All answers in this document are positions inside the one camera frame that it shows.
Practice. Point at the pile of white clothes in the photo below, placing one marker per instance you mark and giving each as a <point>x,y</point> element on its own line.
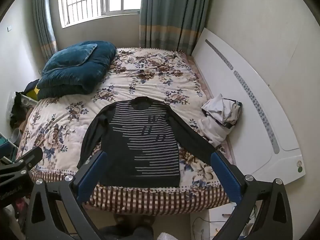
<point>221,120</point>

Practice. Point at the yellow cloth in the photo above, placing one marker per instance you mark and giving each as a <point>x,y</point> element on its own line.
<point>32,93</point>

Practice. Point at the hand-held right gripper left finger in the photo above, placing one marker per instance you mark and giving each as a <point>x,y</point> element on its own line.
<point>90,172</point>

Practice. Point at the teal pillow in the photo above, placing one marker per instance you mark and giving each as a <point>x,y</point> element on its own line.
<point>67,55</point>

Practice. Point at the teal folded quilt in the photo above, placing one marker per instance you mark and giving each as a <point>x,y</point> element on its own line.
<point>80,76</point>

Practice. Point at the dark clothes heap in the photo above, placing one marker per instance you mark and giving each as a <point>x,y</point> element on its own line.
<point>18,107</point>

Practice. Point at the window with grille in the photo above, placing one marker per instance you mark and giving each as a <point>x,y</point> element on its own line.
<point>100,0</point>

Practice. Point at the white bedside cabinet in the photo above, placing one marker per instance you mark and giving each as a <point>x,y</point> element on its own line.
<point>220,220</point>

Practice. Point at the floral bed blanket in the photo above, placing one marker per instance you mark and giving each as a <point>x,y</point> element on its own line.
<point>120,120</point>

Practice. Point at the dark striped sweater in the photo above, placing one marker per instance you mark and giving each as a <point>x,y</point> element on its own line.
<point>140,140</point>

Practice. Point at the blue-grey curtain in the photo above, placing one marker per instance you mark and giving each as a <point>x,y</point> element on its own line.
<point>172,15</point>
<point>43,20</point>

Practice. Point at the grey round container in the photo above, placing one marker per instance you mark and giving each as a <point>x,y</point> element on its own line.
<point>15,135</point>

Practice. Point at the white headboard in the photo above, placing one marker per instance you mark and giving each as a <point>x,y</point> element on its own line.
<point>252,100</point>

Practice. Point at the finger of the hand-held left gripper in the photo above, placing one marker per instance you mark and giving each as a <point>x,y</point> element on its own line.
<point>23,166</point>

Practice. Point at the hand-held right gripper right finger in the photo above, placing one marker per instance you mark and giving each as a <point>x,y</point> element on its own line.
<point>226,175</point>

